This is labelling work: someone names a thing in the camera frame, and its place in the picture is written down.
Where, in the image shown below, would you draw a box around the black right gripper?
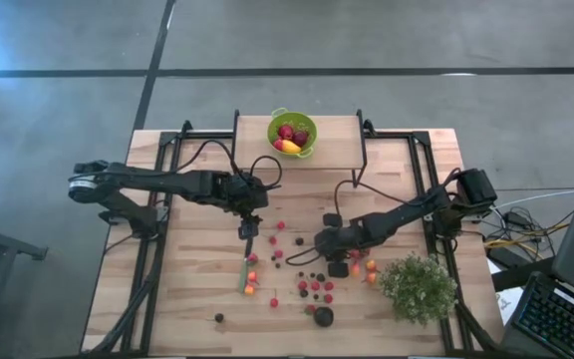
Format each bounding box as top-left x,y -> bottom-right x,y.
314,212 -> 369,279

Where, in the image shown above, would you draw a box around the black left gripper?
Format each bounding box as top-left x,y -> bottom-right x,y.
216,171 -> 272,242

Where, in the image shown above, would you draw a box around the green colander bowl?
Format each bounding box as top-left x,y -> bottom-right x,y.
266,107 -> 319,161

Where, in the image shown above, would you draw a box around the dark toy avocado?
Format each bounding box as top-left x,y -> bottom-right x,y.
313,305 -> 336,329

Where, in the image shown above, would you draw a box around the wooden riser shelf black legs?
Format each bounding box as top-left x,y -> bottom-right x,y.
230,108 -> 369,190

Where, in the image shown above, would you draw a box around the potted plant white flowers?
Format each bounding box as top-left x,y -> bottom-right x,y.
378,251 -> 460,328

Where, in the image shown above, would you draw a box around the black power brick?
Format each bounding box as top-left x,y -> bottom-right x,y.
488,246 -> 523,270

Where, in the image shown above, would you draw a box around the black power adapter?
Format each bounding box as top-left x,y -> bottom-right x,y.
504,211 -> 530,228

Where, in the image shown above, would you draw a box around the white paper sheet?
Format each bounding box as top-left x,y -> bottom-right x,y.
495,286 -> 525,326

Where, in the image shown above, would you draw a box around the backlit black keyboard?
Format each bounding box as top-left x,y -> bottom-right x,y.
499,272 -> 574,359

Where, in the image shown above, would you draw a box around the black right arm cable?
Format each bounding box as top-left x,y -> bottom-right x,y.
284,167 -> 462,267

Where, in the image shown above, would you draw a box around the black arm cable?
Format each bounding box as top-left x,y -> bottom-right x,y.
174,139 -> 284,191
284,167 -> 462,267

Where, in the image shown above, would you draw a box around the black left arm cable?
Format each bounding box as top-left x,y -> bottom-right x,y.
174,139 -> 284,191

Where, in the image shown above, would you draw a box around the knife with green handle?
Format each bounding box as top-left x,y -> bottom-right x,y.
237,237 -> 255,296

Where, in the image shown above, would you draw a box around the yellow cable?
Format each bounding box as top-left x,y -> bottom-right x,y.
483,221 -> 572,251

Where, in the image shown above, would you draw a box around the white cable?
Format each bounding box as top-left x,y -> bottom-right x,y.
470,188 -> 574,213

